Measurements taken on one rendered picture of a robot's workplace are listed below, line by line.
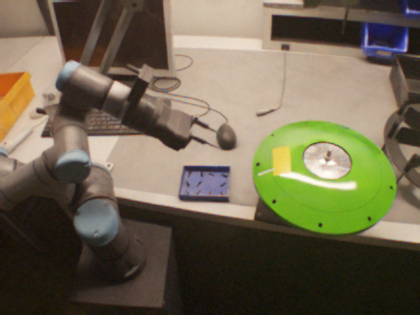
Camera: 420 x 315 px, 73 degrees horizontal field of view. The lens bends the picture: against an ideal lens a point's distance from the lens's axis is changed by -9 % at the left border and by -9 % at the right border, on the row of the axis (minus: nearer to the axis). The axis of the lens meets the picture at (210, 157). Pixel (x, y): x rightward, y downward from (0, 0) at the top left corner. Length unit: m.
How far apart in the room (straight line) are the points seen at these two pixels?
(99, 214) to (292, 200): 0.39
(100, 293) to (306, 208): 0.53
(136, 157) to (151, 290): 0.38
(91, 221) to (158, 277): 0.23
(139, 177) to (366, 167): 0.58
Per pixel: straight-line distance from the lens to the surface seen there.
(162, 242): 0.84
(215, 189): 0.82
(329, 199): 0.62
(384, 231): 0.83
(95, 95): 0.58
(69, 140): 0.56
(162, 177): 0.87
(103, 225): 0.66
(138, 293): 0.80
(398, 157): 0.90
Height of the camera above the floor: 1.58
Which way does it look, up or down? 48 degrees down
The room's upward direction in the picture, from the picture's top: 6 degrees counter-clockwise
